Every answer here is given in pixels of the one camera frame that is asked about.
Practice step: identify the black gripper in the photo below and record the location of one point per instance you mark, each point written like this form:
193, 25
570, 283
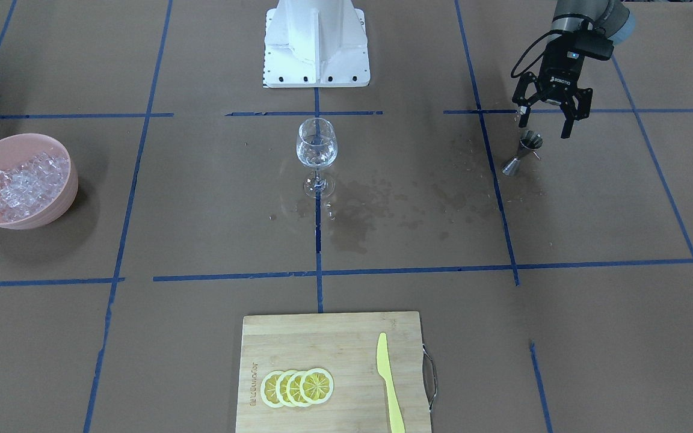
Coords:
558, 73

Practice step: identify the steel cocktail jigger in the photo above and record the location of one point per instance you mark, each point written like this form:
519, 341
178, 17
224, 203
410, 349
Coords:
528, 144

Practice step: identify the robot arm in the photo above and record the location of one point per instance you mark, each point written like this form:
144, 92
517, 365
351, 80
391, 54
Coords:
611, 18

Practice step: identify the clear wine glass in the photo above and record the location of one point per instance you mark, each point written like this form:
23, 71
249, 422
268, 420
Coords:
317, 149

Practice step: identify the pile of ice cubes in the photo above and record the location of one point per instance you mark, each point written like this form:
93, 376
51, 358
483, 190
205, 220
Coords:
32, 185

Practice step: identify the bamboo cutting board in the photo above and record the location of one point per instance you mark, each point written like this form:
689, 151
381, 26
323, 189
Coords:
345, 344

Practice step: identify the yellow plastic knife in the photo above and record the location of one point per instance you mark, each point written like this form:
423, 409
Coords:
396, 422

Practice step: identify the lemon slice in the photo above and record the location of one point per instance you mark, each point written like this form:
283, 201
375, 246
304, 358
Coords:
269, 390
316, 386
281, 388
293, 390

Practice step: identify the pink bowl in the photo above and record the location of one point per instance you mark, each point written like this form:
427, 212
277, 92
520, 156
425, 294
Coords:
21, 147

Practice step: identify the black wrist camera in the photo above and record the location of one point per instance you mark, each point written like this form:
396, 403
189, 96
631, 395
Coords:
588, 43

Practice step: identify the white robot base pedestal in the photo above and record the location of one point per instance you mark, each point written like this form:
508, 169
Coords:
316, 44

